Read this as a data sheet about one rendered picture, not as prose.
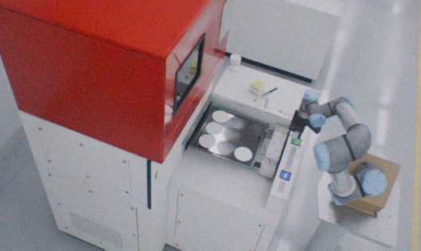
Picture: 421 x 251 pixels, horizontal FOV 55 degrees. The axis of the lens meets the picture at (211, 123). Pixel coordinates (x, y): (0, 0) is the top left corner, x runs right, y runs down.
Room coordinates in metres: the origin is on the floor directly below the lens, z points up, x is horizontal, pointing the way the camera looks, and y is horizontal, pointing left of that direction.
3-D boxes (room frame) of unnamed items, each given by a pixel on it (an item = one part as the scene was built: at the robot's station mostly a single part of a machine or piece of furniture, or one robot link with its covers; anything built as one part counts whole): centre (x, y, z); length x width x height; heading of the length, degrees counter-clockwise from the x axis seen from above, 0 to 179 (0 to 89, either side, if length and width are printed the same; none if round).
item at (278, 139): (1.56, -0.39, 0.87); 0.36 x 0.08 x 0.03; 165
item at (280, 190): (1.45, -0.46, 0.89); 0.55 x 0.09 x 0.14; 165
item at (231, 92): (1.95, -0.32, 0.89); 0.62 x 0.35 x 0.14; 75
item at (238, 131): (1.61, -0.12, 0.90); 0.34 x 0.34 x 0.01; 75
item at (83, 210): (1.56, 0.47, 0.41); 0.82 x 0.71 x 0.82; 165
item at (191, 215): (1.66, -0.25, 0.41); 0.97 x 0.64 x 0.82; 165
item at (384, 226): (1.35, -0.87, 0.75); 0.45 x 0.44 x 0.13; 75
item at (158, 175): (1.48, 0.14, 1.02); 0.82 x 0.03 x 0.40; 165
